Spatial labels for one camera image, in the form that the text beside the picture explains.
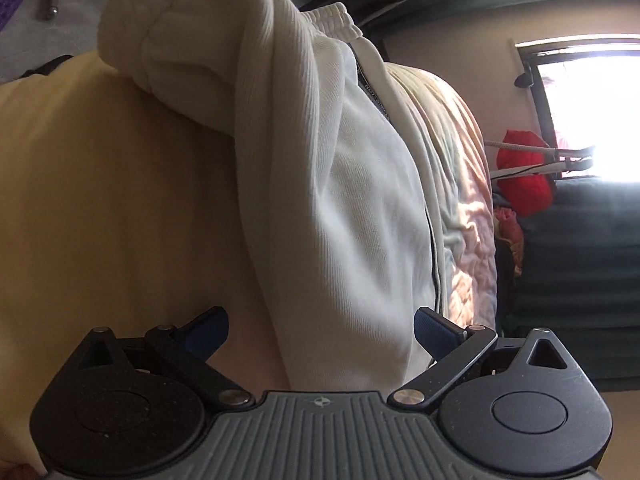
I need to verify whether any pile of assorted clothes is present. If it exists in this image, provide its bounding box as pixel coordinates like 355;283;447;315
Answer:
494;207;524;278

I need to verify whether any cream zip-up jacket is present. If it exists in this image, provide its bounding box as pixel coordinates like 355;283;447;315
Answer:
98;0;448;392

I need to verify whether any pastel pink bed sheet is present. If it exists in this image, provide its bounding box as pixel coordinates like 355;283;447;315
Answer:
0;49;499;476

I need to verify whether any red bag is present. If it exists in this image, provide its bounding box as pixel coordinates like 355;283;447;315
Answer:
496;128;558;218

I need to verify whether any dark framed window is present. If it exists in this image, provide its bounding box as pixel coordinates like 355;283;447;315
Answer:
514;34;639;183

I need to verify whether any teal curtain right of window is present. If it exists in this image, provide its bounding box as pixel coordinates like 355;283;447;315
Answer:
501;178;639;391

